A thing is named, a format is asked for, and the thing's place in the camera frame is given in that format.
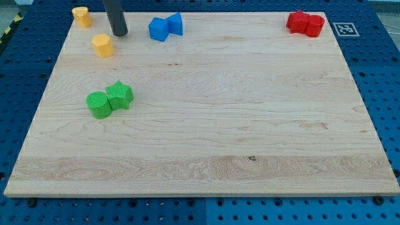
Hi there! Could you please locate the yellow hexagon block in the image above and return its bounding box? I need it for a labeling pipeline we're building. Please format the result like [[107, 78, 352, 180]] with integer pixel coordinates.
[[91, 34, 114, 58]]

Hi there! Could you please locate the yellow heart block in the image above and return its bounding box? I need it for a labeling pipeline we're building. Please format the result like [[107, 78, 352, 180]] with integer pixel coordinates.
[[72, 7, 92, 29]]

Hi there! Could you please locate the white fiducial marker tag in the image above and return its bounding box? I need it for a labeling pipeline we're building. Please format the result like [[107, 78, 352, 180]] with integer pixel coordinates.
[[333, 22, 359, 37]]

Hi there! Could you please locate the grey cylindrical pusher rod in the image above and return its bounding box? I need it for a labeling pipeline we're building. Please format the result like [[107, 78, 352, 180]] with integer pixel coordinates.
[[102, 0, 128, 37]]

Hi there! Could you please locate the blue cube block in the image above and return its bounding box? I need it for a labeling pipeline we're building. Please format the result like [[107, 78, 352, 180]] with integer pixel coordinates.
[[148, 17, 169, 42]]

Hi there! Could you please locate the light wooden board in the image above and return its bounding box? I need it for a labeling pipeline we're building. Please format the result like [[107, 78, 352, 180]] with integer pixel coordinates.
[[4, 12, 399, 198]]

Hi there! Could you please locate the green star block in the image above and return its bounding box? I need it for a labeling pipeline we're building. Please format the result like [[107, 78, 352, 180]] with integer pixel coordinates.
[[106, 81, 134, 111]]

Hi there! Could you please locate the red cylinder block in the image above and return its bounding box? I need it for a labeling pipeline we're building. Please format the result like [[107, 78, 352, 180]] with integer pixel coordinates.
[[304, 15, 325, 38]]

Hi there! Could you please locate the green cylinder block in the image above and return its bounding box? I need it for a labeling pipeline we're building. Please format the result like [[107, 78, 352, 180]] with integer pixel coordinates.
[[86, 91, 113, 119]]

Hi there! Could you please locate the blue triangle block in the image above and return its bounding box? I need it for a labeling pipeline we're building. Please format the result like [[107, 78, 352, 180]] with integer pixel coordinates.
[[166, 12, 184, 36]]

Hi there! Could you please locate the red star block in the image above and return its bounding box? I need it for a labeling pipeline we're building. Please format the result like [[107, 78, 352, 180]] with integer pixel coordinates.
[[286, 10, 310, 34]]

